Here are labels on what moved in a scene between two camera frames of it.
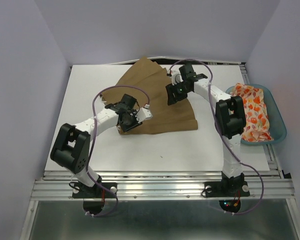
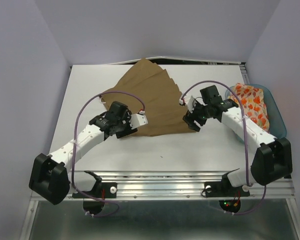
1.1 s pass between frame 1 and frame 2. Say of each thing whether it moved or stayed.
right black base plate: stayed
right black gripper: moved
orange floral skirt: stayed
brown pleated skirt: stayed
